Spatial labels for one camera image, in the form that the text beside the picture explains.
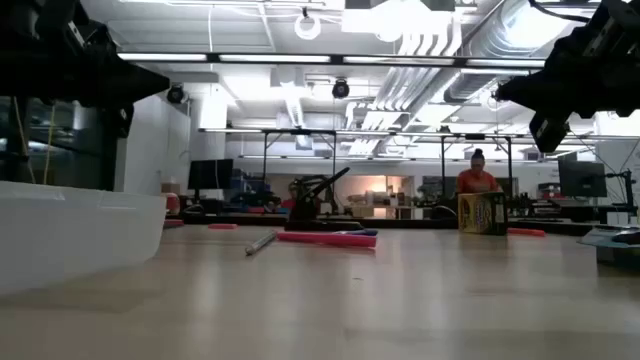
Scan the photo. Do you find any black table frame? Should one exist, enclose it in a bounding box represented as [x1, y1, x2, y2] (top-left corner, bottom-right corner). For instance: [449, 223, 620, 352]
[182, 212, 640, 237]

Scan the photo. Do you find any long ceiling light strip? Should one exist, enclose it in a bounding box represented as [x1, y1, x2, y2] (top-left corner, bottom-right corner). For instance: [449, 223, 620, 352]
[117, 51, 547, 69]

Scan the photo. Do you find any silver ventilation duct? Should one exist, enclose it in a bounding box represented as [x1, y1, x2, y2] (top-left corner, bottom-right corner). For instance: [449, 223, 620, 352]
[442, 0, 596, 104]

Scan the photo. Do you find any yellow green crayon box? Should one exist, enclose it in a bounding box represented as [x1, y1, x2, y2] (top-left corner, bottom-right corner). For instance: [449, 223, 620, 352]
[457, 191, 509, 237]

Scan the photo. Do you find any person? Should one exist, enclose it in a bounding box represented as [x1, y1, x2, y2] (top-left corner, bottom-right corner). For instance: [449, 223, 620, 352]
[455, 148, 504, 196]

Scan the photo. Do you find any blue card pack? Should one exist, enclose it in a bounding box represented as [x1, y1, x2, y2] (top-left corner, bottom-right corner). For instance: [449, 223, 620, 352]
[577, 224, 640, 269]

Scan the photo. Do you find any yellow cable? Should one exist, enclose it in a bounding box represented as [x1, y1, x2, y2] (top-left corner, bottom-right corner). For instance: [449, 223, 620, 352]
[12, 97, 57, 186]

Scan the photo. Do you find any grey pen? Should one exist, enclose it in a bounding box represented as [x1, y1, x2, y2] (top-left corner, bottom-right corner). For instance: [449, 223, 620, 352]
[244, 230, 278, 257]

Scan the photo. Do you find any black computer monitor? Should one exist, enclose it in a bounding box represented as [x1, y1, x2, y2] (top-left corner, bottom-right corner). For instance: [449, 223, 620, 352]
[187, 158, 235, 192]
[557, 158, 608, 199]

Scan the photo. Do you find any black frame clamp handle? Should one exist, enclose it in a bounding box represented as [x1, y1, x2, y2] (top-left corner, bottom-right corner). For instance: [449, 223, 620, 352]
[430, 204, 459, 221]

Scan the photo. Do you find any translucent plastic storage box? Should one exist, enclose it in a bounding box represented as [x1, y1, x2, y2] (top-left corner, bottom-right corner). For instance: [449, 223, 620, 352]
[0, 180, 168, 297]

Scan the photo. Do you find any pink pen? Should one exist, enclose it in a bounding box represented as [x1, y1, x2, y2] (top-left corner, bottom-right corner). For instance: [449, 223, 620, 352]
[276, 231, 378, 249]

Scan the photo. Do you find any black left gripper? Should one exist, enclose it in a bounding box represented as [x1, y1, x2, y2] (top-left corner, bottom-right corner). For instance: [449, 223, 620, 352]
[0, 19, 172, 139]

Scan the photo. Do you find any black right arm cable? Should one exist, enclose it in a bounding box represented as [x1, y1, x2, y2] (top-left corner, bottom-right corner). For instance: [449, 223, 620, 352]
[528, 0, 592, 25]

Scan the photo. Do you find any lit storage shelf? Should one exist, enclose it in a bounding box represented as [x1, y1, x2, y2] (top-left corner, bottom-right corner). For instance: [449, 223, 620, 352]
[347, 174, 416, 220]

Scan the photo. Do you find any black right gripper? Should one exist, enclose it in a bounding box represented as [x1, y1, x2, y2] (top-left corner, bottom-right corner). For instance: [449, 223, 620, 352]
[494, 22, 640, 154]

